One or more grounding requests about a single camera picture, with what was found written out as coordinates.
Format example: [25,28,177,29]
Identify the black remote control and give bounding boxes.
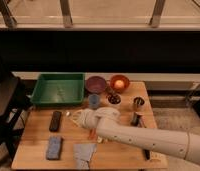
[49,111,62,132]

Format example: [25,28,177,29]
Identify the orange bowl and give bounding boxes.
[110,75,130,93]

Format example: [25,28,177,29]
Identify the white cup with dark contents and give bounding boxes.
[107,94,121,105]

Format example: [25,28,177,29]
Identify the black chair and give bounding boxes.
[0,75,32,158]

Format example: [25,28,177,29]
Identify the blue sponge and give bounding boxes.
[46,136,63,160]

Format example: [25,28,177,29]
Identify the yellow ball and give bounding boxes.
[114,80,124,89]

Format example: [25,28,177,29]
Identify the dark metal cylinder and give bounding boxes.
[131,112,141,126]

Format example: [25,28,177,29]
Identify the green plastic tray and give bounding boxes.
[31,73,85,107]

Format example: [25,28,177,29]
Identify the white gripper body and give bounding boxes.
[71,109,96,128]

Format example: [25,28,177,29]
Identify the orange carrot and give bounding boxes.
[88,129,95,140]

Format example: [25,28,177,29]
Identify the grey cloth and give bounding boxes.
[74,143,97,170]

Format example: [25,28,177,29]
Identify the metal cup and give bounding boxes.
[133,97,145,110]

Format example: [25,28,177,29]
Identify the black handled knife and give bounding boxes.
[139,120,150,160]

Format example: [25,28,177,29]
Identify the purple bowl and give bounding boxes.
[85,76,107,94]

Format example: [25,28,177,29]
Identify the blue plastic cup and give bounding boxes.
[88,94,100,109]

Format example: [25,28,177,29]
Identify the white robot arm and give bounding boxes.
[73,107,200,166]

